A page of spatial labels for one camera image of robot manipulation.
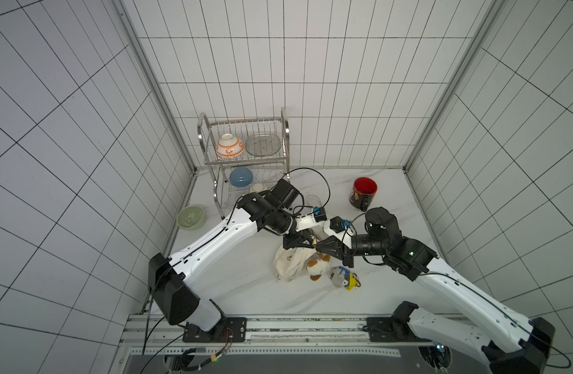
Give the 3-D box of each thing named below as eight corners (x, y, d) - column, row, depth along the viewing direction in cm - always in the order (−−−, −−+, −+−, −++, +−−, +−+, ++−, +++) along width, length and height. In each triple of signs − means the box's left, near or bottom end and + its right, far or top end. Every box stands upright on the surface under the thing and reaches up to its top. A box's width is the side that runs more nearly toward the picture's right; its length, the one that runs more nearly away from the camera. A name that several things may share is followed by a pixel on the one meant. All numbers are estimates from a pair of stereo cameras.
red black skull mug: (351, 212, 104) (357, 199, 96) (347, 191, 112) (351, 177, 104) (375, 212, 104) (382, 199, 96) (368, 191, 112) (375, 177, 104)
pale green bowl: (178, 225, 103) (171, 215, 96) (198, 210, 108) (192, 200, 101) (189, 236, 99) (182, 226, 93) (209, 219, 105) (203, 209, 98)
